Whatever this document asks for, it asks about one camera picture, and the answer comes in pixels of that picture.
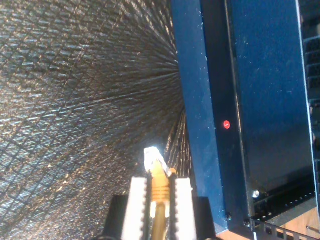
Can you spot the blue rack base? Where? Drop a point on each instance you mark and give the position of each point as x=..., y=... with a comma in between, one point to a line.
x=197, y=100

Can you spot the black textured mat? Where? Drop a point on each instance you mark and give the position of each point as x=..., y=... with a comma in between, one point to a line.
x=75, y=100

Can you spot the black rack drawer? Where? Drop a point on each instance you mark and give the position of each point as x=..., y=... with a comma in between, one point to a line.
x=265, y=100

